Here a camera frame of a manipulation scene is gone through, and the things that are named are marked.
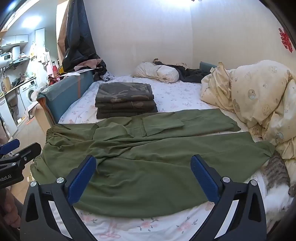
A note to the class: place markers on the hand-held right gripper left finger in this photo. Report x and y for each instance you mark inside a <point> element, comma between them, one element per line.
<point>82,182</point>

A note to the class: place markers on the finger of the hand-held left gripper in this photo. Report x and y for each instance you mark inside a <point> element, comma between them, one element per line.
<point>29,150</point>
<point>8,147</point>

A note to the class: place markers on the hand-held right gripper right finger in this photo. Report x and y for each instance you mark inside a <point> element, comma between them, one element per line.
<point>204,182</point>

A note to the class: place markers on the olive green pants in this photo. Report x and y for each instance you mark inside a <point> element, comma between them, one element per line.
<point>150,166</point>

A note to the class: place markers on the folded camouflage pants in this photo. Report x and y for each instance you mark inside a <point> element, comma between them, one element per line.
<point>124,114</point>

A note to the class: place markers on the person's left hand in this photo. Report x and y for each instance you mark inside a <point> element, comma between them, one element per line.
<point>9,208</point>

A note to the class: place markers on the white washing machine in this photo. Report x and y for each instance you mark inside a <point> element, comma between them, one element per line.
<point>29,92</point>

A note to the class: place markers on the blue padded bed board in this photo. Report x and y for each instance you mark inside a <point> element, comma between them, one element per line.
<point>67,92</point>

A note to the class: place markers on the tabby and white cat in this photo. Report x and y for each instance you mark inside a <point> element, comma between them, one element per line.
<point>276,171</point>

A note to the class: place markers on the red bottle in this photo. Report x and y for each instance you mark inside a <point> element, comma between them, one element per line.
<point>55,68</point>

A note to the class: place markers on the floral white bedsheet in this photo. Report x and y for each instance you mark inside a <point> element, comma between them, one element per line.
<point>175,95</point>

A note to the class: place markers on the cream bear print duvet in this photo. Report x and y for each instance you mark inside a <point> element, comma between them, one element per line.
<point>254,92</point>

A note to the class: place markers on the black clothing heap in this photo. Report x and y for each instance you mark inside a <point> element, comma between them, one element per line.
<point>192,75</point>

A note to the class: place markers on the crumpled clothes pile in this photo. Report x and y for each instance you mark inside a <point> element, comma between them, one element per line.
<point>104,73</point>

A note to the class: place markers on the black hanging garment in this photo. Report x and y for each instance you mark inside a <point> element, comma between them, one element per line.
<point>78,46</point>

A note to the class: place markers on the teal cushion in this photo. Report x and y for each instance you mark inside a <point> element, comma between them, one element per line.
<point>207,66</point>

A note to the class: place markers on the white floral pillow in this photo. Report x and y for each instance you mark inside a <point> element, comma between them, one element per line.
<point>157,71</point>

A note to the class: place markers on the white wall cabinets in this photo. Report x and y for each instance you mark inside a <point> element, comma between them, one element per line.
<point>15,40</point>

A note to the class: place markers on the red wall decoration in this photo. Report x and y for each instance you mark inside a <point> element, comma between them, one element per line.
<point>286,40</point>

